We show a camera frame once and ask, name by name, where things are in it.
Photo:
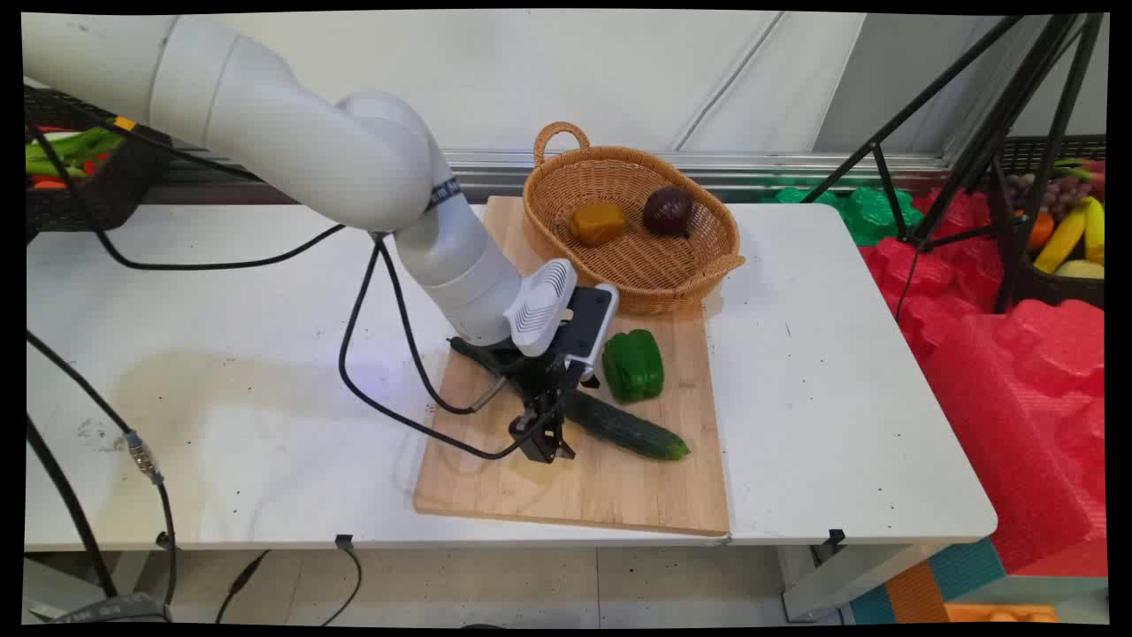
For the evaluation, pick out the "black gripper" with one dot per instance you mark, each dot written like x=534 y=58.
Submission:
x=541 y=376

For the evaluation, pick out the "orange toy bell pepper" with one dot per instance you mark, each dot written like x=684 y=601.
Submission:
x=597 y=224

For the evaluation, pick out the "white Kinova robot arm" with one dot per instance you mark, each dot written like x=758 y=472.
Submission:
x=265 y=124

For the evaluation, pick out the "dark green toy cucumber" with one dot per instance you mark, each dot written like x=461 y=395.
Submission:
x=628 y=429

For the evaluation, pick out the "wooden cutting board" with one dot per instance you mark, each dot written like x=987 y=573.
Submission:
x=619 y=487

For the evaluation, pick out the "green toy bell pepper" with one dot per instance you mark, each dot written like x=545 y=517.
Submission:
x=633 y=367

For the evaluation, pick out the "woven wicker basket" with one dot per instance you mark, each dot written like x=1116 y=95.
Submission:
x=654 y=265

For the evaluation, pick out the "purple toy onion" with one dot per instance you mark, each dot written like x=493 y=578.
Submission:
x=668 y=211

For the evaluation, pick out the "white table leg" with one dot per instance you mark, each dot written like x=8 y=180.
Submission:
x=840 y=584

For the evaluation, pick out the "teal orange floor mat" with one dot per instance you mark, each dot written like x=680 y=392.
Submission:
x=920 y=588

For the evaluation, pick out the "grey floor device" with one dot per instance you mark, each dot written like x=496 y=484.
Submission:
x=115 y=609

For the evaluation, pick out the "red foam sheets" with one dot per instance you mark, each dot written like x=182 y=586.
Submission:
x=1017 y=398

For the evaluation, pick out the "black basket with vegetables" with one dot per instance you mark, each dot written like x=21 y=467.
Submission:
x=106 y=190

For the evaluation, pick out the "black tripod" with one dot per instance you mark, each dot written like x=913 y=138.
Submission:
x=973 y=150

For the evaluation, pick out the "black basket with fruit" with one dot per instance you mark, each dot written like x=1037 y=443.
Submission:
x=1052 y=287

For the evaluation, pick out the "orange toy fruit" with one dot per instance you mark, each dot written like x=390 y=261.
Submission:
x=1041 y=232

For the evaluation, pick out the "long yellow toy banana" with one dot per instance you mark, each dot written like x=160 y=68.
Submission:
x=1061 y=239

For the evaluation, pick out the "green toy vegetable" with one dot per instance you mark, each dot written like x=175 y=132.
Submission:
x=66 y=149

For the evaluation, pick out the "pale yellow toy fruit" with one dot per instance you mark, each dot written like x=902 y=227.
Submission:
x=1081 y=269

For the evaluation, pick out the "purple toy grapes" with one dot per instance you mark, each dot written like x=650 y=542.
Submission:
x=1057 y=195

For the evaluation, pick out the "short yellow toy banana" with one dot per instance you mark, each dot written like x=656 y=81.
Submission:
x=1095 y=230

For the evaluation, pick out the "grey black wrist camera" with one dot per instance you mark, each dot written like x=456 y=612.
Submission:
x=591 y=323

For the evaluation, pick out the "white vented camera mount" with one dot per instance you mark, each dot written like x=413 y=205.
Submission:
x=539 y=305

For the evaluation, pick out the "aluminium wall rail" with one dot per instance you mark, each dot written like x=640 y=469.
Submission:
x=707 y=168

